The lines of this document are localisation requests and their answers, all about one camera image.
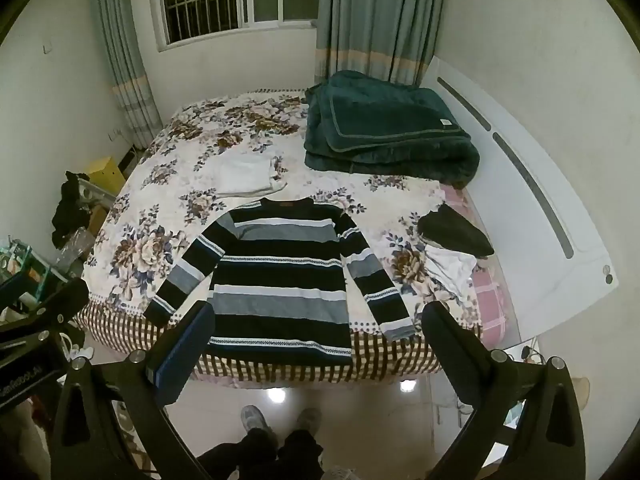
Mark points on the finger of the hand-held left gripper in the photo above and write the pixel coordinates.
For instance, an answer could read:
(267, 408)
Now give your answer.
(55, 305)

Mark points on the person's black pants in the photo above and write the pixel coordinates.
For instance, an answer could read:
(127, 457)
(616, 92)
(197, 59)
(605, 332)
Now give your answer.
(280, 455)

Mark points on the person's shoe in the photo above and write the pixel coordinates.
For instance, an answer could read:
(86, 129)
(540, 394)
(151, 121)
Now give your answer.
(256, 422)
(309, 420)

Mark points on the grey striped blanket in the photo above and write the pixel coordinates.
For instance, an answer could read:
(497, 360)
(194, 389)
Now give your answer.
(375, 15)

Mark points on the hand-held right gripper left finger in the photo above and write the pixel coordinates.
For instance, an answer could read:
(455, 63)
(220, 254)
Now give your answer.
(181, 355)

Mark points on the white bed headboard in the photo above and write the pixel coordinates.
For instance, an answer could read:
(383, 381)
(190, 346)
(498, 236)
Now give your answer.
(515, 175)

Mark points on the yellow box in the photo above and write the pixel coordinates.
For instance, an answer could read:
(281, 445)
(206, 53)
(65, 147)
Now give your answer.
(107, 175)

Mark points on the green storage box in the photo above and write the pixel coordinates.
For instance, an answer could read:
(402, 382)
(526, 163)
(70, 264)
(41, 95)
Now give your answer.
(30, 265)

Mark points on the person's right shoe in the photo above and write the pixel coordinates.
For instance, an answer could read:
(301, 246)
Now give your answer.
(309, 420)

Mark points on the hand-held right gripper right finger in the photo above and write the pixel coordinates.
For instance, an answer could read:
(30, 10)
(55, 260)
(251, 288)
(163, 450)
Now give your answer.
(446, 347)

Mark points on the white folded garment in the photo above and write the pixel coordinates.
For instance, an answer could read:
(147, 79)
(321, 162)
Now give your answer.
(245, 175)

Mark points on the white crumpled garment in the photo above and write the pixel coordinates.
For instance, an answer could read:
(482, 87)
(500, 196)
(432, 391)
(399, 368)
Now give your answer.
(452, 270)

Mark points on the floral bed sheet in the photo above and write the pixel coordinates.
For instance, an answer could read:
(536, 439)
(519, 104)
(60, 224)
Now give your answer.
(165, 200)

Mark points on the black garment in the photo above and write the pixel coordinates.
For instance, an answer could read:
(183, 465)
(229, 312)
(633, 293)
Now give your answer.
(452, 232)

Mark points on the grey-green curtain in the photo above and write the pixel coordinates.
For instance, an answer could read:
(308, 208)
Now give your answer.
(127, 60)

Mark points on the pink checkered sheet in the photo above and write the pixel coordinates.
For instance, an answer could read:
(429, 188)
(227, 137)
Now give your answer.
(489, 285)

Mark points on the black grey striped sweater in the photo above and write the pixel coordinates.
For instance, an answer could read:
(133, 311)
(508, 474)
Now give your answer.
(280, 280)

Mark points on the clear plastic bag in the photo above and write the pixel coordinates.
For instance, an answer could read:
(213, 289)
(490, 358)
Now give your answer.
(75, 247)

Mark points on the black hanging cloth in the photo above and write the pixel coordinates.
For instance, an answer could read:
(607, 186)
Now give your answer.
(70, 210)

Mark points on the dark green folded blanket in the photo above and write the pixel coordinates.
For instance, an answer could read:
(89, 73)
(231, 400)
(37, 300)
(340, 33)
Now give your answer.
(390, 130)

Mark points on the person's left shoe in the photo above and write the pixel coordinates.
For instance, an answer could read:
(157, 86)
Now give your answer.
(256, 422)

